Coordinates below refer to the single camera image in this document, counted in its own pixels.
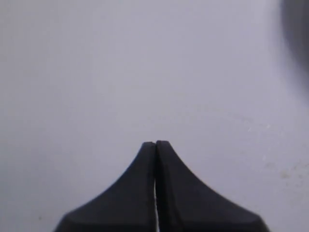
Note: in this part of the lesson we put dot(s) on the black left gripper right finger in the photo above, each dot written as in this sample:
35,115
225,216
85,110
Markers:
186,204

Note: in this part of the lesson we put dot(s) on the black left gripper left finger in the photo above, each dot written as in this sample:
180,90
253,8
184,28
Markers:
128,205

